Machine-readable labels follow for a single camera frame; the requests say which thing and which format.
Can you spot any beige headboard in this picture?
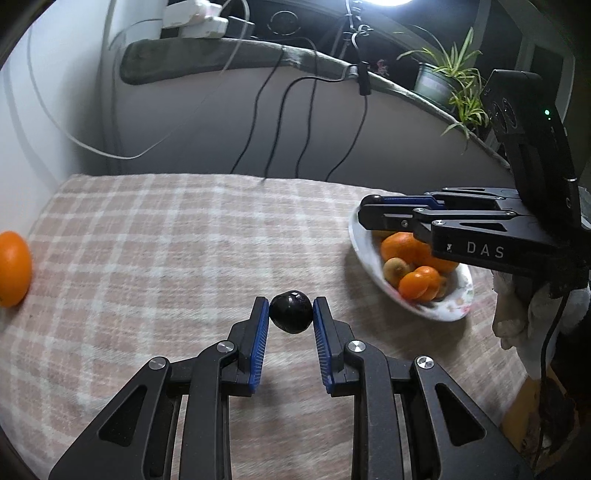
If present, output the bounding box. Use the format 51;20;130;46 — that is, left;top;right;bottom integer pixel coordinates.
78;69;513;199

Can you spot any large orange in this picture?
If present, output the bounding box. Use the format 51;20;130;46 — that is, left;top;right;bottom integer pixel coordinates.
0;231;33;308

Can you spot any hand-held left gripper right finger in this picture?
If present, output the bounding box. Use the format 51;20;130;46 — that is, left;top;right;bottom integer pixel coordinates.
312;296;536;480

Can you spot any pink plaid blanket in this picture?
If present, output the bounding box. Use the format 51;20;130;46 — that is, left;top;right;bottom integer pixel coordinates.
0;173;527;480

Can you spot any white floral bowl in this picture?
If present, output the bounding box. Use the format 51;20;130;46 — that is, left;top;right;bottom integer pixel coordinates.
348;203;475;322

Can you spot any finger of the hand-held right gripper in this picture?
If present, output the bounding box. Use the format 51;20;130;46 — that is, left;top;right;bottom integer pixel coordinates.
358;204;539;243
382;187;523;212

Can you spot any small mandarin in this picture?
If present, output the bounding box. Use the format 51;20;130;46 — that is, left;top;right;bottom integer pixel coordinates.
398;267;440;302

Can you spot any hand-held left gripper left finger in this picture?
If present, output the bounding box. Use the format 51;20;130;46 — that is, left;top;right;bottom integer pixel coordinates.
48;296;270;480

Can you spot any potted spider plant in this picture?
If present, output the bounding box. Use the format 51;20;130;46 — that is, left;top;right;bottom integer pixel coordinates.
394;27;495;153

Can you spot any white power adapter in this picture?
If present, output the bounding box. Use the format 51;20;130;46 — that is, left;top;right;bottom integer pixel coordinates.
161;0;229;40

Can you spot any white cable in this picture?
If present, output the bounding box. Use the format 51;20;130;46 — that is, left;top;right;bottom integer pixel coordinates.
28;0;252;160

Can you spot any white cloth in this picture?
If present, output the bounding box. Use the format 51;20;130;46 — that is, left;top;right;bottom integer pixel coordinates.
492;272;591;379

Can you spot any thick black cable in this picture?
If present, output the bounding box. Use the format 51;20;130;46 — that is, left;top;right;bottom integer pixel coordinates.
531;291;571;476

